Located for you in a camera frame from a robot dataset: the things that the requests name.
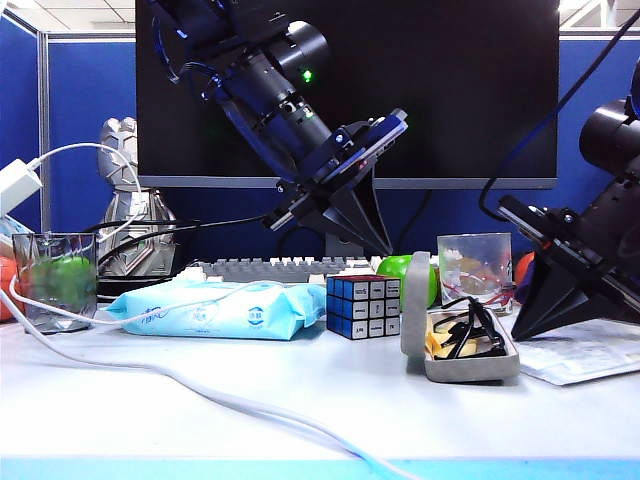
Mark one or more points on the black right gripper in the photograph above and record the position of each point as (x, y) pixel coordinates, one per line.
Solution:
(620, 285)

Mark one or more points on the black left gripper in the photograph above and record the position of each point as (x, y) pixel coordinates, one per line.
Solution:
(305, 200)

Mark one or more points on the black glasses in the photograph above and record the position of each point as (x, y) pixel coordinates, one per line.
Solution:
(472, 320)

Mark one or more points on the grey felt glasses case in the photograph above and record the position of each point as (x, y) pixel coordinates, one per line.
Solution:
(470, 372)

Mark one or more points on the light blue wipes pack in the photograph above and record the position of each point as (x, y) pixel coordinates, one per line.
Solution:
(215, 315)

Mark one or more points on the dark clear faceted cup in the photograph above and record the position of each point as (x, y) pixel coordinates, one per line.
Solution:
(25, 250)

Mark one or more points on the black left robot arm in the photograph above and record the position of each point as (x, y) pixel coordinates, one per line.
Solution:
(260, 75)

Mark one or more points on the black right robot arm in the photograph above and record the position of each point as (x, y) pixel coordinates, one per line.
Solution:
(615, 135)

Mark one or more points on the orange fruit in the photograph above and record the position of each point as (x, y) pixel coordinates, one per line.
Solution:
(524, 265)
(6, 290)

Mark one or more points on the grey monitor stand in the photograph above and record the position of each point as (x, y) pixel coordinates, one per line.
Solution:
(340, 247)

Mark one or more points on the green apple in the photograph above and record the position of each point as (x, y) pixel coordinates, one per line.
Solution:
(392, 270)
(65, 280)

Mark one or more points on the clear printed glass cup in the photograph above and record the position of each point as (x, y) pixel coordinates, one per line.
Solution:
(475, 265)

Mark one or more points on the rubiks cube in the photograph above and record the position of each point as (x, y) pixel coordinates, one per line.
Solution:
(360, 310)

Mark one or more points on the grey and white keyboard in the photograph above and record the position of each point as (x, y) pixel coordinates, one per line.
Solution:
(260, 272)

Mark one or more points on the yellow cleaning cloth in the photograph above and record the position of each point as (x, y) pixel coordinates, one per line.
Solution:
(435, 342)

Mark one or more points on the black computer monitor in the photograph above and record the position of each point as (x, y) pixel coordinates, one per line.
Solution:
(450, 90)

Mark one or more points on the silver fist figurine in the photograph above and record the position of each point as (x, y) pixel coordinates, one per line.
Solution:
(120, 150)

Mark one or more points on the white power adapter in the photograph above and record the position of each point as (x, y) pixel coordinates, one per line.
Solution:
(17, 185)

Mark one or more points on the light blue patterned box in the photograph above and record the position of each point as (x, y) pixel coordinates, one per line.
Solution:
(7, 227)

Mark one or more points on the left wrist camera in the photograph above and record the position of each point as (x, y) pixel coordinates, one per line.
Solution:
(370, 140)

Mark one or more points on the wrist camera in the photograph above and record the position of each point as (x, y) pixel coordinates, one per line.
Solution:
(530, 220)
(370, 140)

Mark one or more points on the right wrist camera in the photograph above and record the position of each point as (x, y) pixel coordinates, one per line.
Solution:
(530, 220)

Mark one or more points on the grey partition post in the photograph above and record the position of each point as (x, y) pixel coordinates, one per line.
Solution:
(45, 100)

